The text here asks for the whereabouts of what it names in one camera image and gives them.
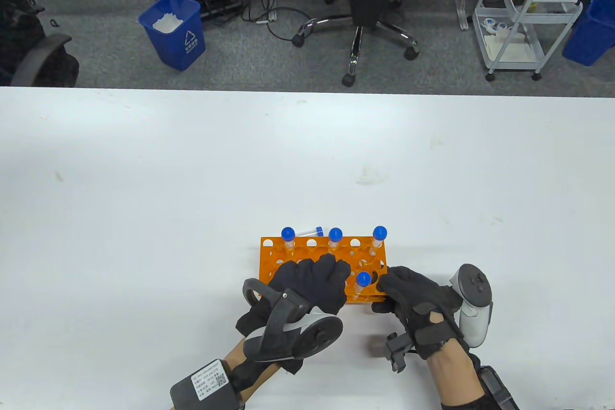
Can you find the person's left hand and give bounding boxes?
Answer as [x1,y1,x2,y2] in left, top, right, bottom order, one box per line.
[235,253,352,374]

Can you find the person's right hand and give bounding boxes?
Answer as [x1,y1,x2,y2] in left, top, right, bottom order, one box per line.
[371,266,469,362]

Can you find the orange test tube rack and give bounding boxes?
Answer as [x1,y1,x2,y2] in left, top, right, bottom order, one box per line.
[259,236,389,305]

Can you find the grey hand controller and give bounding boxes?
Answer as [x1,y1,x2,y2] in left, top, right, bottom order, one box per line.
[448,263,493,349]
[242,278,344,363]

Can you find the black glove connector box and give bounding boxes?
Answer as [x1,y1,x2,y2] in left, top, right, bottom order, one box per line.
[384,332,415,373]

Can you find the white utility cart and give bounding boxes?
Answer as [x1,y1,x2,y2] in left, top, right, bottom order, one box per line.
[473,0,584,82]

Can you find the white flat box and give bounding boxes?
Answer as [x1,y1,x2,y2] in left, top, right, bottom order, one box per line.
[486,34,533,61]

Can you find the blue recycling bin white symbol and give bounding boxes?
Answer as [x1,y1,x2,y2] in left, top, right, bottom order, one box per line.
[138,0,206,72]

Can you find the small white blue object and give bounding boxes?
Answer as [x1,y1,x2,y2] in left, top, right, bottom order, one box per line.
[482,17,510,37]

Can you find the white paper scraps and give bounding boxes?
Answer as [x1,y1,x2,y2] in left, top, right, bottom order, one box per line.
[153,12,184,35]

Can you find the plain blue waste bin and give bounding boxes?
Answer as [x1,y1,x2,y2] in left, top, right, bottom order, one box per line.
[562,0,615,67]

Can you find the black office chair with armrest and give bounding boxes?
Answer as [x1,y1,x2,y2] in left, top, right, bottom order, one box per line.
[0,0,80,87]

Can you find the black lattice wrist camera mount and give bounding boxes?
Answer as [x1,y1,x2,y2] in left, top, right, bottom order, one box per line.
[473,364,522,410]

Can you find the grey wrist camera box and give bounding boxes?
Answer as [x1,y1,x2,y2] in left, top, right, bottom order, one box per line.
[170,359,245,410]

